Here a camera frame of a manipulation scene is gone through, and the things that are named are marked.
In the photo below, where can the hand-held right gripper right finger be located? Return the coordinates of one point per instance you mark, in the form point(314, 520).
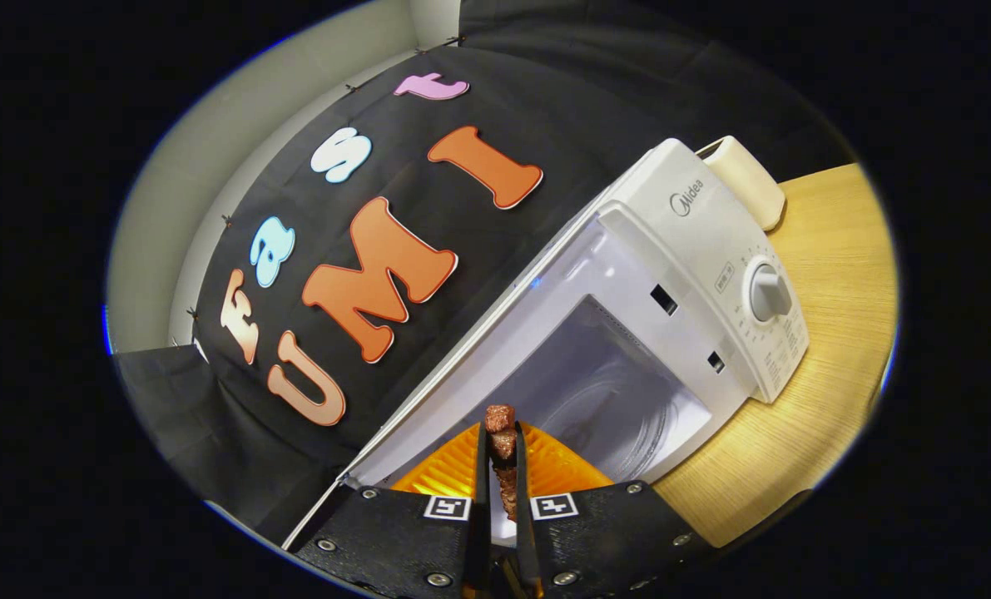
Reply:
point(603, 541)

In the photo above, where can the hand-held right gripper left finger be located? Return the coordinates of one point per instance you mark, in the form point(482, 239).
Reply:
point(412, 541)

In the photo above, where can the brown meat skewer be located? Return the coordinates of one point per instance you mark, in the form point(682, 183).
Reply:
point(502, 441)

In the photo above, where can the white microwave oven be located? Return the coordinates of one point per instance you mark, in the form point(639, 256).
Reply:
point(695, 249)

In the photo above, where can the white toaster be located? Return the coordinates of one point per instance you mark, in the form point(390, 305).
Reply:
point(749, 183)

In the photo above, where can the black backdrop cloth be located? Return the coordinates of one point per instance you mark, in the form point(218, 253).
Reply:
point(545, 108)

